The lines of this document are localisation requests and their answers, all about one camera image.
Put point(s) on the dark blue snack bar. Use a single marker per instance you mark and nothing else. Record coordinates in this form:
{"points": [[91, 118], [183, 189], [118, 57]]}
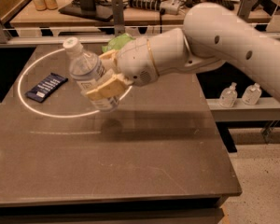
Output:
{"points": [[46, 87]]}

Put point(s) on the left sanitizer pump bottle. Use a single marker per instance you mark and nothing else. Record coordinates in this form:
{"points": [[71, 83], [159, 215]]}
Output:
{"points": [[228, 96]]}

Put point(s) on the green snack bag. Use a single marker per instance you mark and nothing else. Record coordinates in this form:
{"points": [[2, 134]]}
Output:
{"points": [[117, 42]]}

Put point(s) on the wooden desk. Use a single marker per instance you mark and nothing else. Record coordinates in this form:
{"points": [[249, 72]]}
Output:
{"points": [[29, 17]]}

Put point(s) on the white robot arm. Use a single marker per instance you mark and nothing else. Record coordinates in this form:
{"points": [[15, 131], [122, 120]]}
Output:
{"points": [[257, 62]]}

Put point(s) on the black monitor stand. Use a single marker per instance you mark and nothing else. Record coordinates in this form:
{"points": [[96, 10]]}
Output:
{"points": [[89, 9]]}

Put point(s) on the power strip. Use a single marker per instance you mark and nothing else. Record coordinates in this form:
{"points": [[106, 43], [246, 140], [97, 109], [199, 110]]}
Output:
{"points": [[168, 7]]}

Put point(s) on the black power adapter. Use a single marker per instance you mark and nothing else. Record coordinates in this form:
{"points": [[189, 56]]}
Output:
{"points": [[228, 4]]}

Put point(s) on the clear plastic water bottle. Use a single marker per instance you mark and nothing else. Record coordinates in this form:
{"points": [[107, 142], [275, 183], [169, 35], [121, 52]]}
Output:
{"points": [[85, 66]]}

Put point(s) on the metal rail frame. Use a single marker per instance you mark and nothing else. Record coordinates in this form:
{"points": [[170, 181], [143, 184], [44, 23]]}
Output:
{"points": [[84, 36]]}

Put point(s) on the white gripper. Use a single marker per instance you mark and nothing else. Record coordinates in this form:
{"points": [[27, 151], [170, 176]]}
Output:
{"points": [[134, 61]]}

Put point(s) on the right sanitizer pump bottle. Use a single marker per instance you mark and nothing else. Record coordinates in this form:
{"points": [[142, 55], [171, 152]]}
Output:
{"points": [[252, 94]]}

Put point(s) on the sanitizer pump bottle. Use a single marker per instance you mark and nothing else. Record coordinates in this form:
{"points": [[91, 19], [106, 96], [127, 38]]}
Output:
{"points": [[252, 94], [228, 96]]}

